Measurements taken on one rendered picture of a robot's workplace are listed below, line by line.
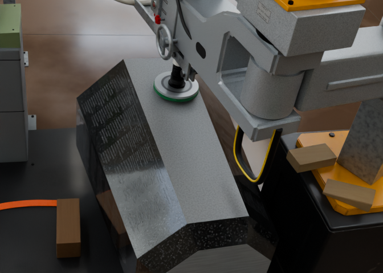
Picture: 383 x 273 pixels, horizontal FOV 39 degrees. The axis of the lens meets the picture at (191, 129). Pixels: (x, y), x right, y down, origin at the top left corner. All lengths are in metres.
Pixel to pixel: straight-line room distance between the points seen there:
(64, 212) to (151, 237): 0.93
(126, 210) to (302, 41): 1.07
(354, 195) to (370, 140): 0.24
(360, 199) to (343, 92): 0.56
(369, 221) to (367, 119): 0.43
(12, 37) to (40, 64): 1.36
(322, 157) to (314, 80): 0.68
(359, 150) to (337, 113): 1.83
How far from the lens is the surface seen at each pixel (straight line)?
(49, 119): 3.72
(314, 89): 1.89
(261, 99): 1.82
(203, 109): 2.55
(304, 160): 2.41
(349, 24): 1.68
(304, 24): 1.56
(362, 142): 2.43
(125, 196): 2.30
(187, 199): 2.11
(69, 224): 2.90
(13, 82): 3.03
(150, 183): 2.23
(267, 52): 1.71
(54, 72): 4.16
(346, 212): 2.37
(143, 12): 2.71
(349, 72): 1.94
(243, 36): 1.82
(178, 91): 2.55
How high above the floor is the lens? 2.36
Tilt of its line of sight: 39 degrees down
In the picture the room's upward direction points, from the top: 10 degrees clockwise
